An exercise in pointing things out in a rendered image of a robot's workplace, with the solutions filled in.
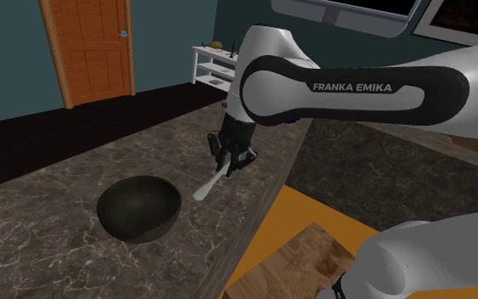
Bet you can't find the orange robot stand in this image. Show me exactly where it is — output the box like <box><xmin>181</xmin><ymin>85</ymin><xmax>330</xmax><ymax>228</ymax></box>
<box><xmin>219</xmin><ymin>183</ymin><xmax>478</xmax><ymax>299</ymax></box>

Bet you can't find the white shelf unit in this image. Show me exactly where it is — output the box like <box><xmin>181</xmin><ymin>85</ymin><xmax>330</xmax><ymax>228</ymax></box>
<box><xmin>191</xmin><ymin>40</ymin><xmax>240</xmax><ymax>93</ymax></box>

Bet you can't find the black bowl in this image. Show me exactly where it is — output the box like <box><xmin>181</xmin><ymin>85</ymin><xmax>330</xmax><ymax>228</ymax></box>
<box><xmin>96</xmin><ymin>175</ymin><xmax>183</xmax><ymax>245</ymax></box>

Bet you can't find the white framed wall picture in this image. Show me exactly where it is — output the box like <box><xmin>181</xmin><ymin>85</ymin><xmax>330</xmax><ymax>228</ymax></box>
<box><xmin>413</xmin><ymin>0</ymin><xmax>478</xmax><ymax>47</ymax></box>

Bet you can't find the white spoon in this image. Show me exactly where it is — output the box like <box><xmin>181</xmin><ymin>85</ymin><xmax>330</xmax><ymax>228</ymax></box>
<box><xmin>191</xmin><ymin>160</ymin><xmax>232</xmax><ymax>203</ymax></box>

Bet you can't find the grey framed monitor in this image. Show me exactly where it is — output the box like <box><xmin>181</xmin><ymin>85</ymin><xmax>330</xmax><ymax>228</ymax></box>
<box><xmin>270</xmin><ymin>0</ymin><xmax>423</xmax><ymax>40</ymax></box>

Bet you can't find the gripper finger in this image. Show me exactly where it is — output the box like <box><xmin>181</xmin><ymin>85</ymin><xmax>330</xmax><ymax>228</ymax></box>
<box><xmin>225</xmin><ymin>144</ymin><xmax>260</xmax><ymax>178</ymax></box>
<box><xmin>206</xmin><ymin>131</ymin><xmax>228</xmax><ymax>172</ymax></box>

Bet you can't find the orange wooden door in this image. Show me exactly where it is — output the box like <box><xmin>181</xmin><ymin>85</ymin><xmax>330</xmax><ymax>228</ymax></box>
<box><xmin>37</xmin><ymin>0</ymin><xmax>137</xmax><ymax>110</ymax></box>

